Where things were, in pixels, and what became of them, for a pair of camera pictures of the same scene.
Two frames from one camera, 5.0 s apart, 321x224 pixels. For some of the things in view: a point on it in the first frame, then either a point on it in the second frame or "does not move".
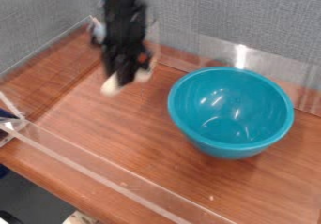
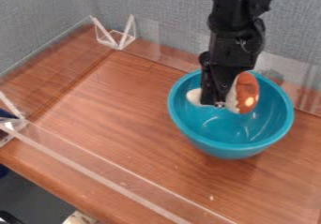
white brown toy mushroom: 110,85 → 244,97
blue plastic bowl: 231,111 does not move
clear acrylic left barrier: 89,22 does not move
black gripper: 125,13 → 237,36
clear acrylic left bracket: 15,123 does not move
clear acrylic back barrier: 278,44 does not move
